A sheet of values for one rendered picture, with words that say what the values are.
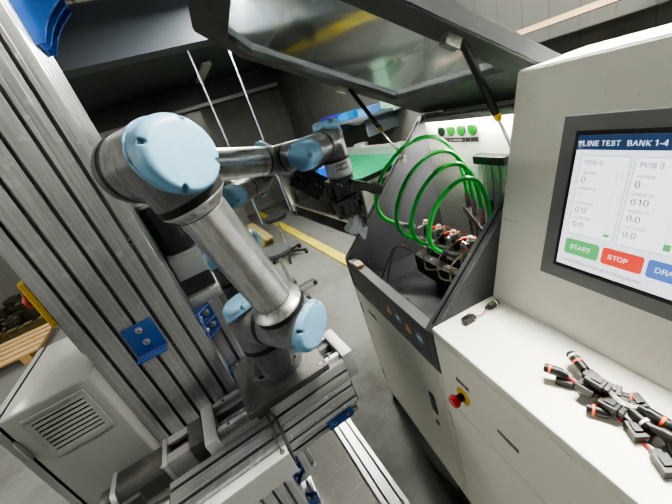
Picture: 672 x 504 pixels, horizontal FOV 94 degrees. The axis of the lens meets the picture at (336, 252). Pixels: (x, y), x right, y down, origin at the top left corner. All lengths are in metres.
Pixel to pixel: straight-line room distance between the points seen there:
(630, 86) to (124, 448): 1.34
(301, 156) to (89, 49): 2.62
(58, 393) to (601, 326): 1.20
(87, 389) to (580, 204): 1.17
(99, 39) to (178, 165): 2.80
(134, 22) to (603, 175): 3.12
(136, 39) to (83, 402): 2.74
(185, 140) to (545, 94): 0.73
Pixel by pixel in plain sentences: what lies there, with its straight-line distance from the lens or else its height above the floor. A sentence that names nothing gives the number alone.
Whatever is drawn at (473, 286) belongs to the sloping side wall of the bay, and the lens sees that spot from 0.99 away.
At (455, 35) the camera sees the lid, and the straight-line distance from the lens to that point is 0.85.
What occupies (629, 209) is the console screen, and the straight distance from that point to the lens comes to 0.79.
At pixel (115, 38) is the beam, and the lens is 3.27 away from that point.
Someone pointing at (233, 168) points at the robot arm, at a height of 1.55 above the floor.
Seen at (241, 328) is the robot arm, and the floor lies 1.22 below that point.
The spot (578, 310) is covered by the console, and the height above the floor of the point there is 1.05.
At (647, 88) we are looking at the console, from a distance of 0.78.
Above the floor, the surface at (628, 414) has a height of 1.00.
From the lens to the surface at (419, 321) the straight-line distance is 1.03.
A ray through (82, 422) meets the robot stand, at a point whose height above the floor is 1.13.
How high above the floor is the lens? 1.61
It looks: 24 degrees down
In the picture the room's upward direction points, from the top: 19 degrees counter-clockwise
